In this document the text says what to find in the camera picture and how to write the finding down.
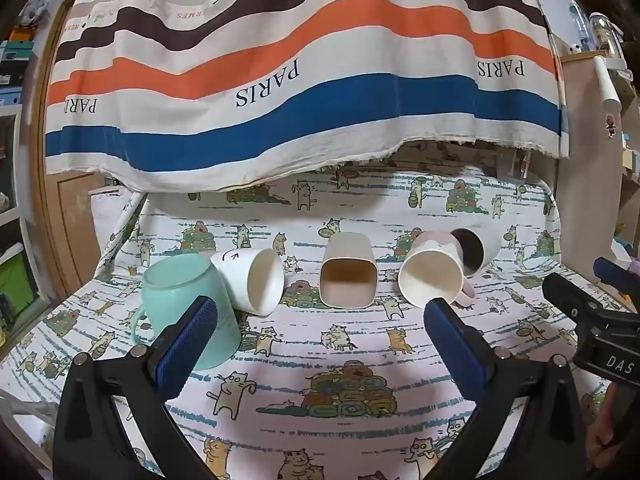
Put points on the green bin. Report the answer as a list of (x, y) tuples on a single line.
[(15, 282)]

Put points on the person's right hand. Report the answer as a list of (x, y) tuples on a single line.
[(602, 430)]

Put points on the wooden board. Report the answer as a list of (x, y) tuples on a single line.
[(70, 230)]

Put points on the storage rack with boxes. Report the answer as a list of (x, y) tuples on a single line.
[(15, 110)]

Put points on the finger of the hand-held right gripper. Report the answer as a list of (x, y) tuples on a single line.
[(567, 292), (612, 272)]

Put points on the teal mug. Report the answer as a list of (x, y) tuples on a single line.
[(172, 305)]

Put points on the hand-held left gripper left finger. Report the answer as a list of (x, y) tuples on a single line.
[(187, 340)]

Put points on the clear plastic bottle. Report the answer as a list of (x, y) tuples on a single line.
[(579, 22)]

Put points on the white paper roll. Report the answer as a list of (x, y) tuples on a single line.
[(606, 85)]

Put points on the beige square cup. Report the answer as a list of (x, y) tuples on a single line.
[(347, 272)]

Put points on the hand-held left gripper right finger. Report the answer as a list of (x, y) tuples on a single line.
[(456, 352)]

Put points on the striped cloth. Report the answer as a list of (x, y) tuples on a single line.
[(300, 60)]

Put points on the glass jar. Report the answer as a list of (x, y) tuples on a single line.
[(606, 30)]

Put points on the white cup with dark inside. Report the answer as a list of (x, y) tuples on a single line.
[(475, 252)]

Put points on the wooden shelf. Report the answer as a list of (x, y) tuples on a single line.
[(595, 160)]

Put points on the cat printed tablecloth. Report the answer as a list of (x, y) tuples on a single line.
[(325, 360)]

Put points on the white cup with drawn face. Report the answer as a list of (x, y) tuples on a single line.
[(250, 280)]

